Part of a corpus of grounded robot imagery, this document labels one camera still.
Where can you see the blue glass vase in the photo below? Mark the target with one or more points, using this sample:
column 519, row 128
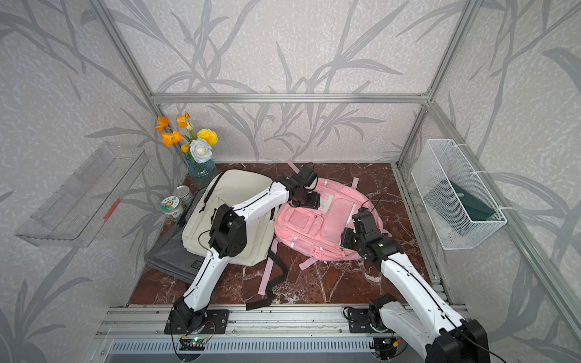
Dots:
column 201, row 170

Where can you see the artificial flower bouquet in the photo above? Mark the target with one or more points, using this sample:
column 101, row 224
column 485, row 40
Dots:
column 196, row 146

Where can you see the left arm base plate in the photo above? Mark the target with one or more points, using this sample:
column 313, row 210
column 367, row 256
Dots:
column 213, row 321

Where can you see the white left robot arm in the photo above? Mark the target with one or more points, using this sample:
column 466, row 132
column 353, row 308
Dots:
column 228, row 234

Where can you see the white wire mesh basket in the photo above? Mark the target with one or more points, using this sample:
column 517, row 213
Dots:
column 443, row 158

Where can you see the pink backpack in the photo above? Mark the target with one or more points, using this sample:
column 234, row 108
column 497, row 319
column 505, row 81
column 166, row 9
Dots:
column 317, row 233

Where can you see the clear acrylic wall shelf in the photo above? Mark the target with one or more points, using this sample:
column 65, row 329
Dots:
column 78, row 210

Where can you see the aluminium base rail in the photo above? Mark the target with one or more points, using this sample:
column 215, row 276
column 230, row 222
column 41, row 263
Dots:
column 303, row 320

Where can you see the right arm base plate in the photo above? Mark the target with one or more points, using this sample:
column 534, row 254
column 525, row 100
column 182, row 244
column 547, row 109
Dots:
column 358, row 320

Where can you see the sunflower label plastic can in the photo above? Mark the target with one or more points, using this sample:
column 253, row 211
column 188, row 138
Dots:
column 173, row 207

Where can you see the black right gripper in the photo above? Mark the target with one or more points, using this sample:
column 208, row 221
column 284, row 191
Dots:
column 346, row 237

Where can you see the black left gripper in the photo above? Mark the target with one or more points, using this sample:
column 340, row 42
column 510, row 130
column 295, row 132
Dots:
column 315, row 203

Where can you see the grey backpack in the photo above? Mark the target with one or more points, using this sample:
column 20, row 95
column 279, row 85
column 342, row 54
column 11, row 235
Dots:
column 169, row 256

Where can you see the green box in basket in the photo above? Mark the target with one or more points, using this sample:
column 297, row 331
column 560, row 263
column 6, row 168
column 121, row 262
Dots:
column 458, row 208

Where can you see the beige backpack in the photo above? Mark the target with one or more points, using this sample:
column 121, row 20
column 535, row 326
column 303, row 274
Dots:
column 195, row 236

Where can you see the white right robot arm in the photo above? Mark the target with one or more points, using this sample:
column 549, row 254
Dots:
column 434, row 330

